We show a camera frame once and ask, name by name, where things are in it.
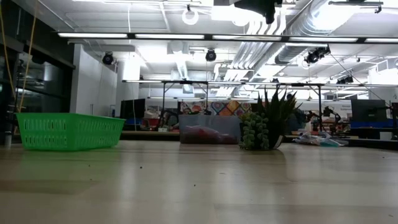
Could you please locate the grey translucent plastic bin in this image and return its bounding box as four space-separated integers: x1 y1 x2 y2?
178 114 243 145

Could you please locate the clear plastic bag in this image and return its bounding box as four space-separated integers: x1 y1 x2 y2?
294 133 324 146

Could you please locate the green plastic basket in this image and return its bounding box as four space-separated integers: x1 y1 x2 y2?
16 112 126 152

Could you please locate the colourful patterned quilt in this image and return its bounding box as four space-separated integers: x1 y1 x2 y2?
179 101 253 116

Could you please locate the black computer monitor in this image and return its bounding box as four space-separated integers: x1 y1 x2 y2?
351 99 388 123
120 98 146 119

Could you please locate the white LED light strip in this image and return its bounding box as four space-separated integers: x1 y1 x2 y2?
289 37 358 43
58 32 128 39
213 35 282 41
135 33 205 40
365 38 398 44

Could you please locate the person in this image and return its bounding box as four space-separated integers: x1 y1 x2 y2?
285 92 308 134

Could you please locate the blue desk panel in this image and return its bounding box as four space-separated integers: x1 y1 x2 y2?
350 121 398 129

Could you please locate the black background workstation frame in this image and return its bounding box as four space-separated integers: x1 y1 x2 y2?
123 80 398 133

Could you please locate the white cable coil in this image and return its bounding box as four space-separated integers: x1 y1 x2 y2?
182 7 200 26

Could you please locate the silver ventilation duct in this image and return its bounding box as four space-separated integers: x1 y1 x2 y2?
273 0 335 65

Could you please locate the yellow extension cable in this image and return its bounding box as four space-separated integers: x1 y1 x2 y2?
0 0 38 113

